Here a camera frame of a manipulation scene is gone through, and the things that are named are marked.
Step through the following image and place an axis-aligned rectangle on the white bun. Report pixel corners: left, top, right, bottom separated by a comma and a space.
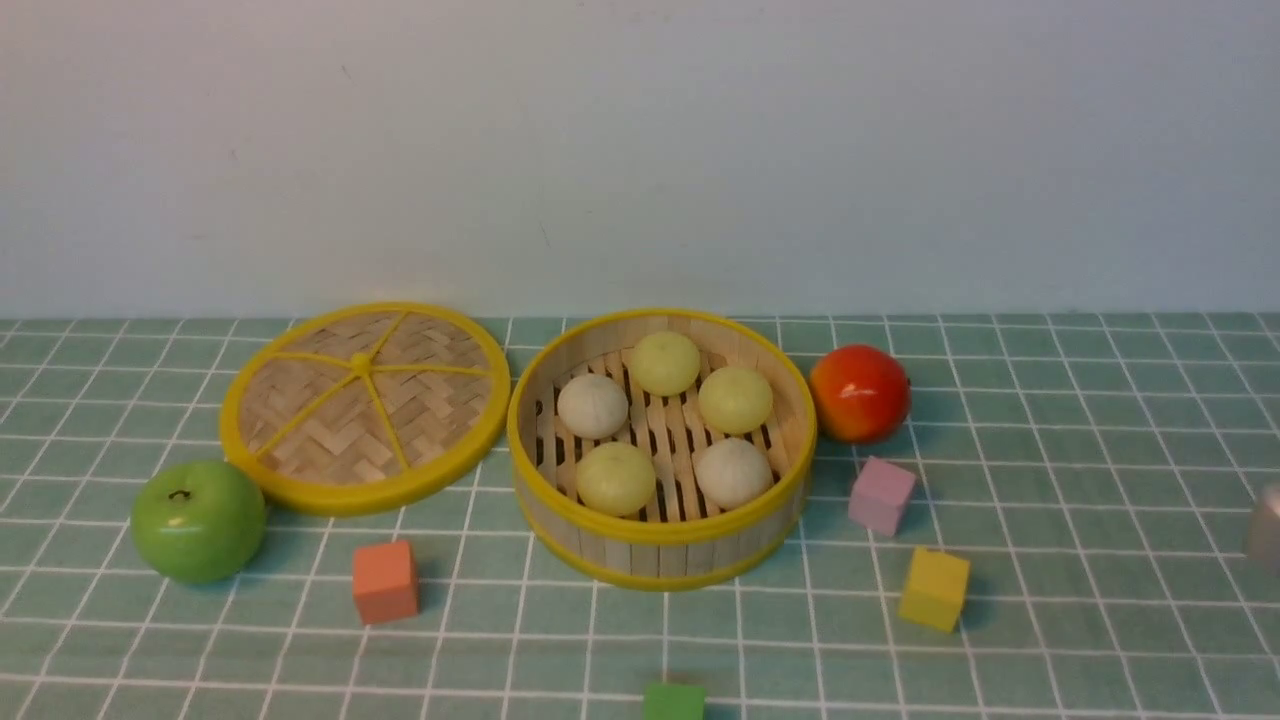
694, 437, 774, 511
556, 373, 630, 439

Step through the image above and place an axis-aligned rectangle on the bamboo steamer lid yellow rim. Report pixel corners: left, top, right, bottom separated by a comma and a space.
219, 302, 512, 518

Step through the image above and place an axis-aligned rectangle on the yellow-green bun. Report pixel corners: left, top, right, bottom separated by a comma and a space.
576, 442, 657, 518
627, 331, 701, 397
698, 366, 774, 436

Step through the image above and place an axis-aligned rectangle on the bamboo steamer basket yellow rim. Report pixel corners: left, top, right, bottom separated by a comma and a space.
507, 307, 818, 592

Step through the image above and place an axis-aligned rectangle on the red tomato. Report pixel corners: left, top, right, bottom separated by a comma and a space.
808, 345, 911, 445

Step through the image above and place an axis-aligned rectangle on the green apple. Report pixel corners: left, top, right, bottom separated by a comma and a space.
129, 459, 268, 585

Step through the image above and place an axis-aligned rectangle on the green cube block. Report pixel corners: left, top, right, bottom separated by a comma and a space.
643, 682, 707, 720

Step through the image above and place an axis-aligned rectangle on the pink cube block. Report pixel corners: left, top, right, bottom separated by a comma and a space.
847, 456, 916, 537

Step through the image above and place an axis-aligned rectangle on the orange cube block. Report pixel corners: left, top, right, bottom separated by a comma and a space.
352, 539, 420, 626

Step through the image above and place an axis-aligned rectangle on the yellow cube block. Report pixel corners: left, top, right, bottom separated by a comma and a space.
897, 546, 972, 633

